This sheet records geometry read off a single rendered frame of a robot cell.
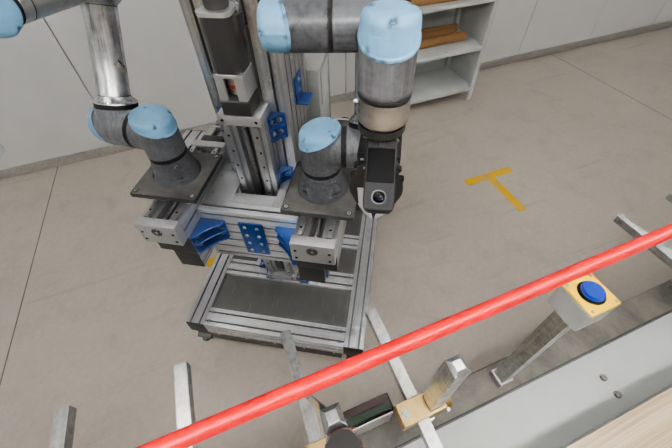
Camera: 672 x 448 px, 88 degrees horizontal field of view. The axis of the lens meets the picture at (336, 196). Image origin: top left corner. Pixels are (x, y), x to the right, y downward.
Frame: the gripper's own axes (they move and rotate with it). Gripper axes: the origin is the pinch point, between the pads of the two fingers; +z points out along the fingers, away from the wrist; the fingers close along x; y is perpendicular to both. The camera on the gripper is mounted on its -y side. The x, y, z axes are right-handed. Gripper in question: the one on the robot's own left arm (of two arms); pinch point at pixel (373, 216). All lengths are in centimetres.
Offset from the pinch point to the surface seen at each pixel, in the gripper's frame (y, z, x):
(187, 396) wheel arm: -28, 36, 37
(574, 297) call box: -5.8, 9.8, -37.7
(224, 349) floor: 11, 132, 70
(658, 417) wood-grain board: -14, 42, -67
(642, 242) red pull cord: -27.1, -32.7, -16.5
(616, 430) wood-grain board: -18, 42, -57
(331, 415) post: -30.2, 14.3, 3.2
